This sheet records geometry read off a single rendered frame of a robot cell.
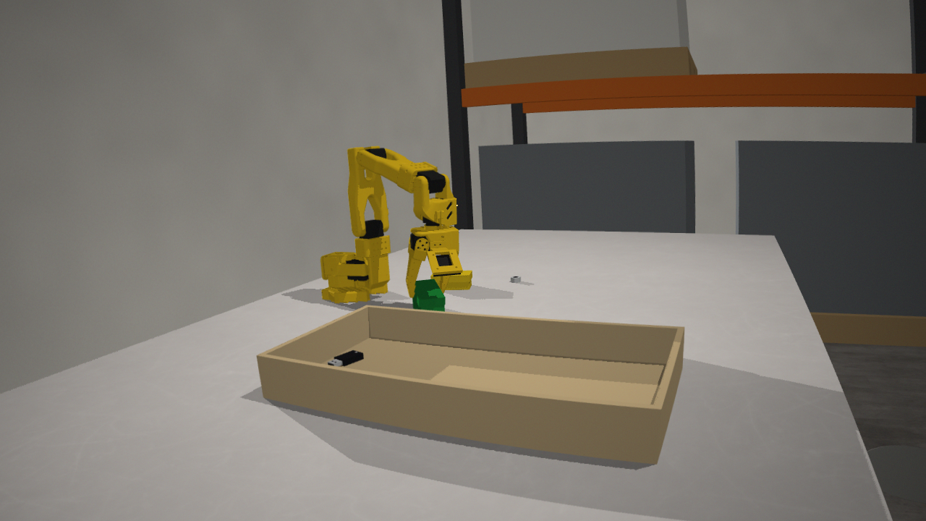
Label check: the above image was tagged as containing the black usb stick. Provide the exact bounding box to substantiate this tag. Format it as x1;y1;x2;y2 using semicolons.
328;350;364;366

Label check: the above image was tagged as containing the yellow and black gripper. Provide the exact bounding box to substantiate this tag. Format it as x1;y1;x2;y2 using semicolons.
406;225;463;298

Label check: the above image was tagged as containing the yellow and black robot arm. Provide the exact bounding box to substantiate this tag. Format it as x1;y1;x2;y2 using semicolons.
321;146;457;303

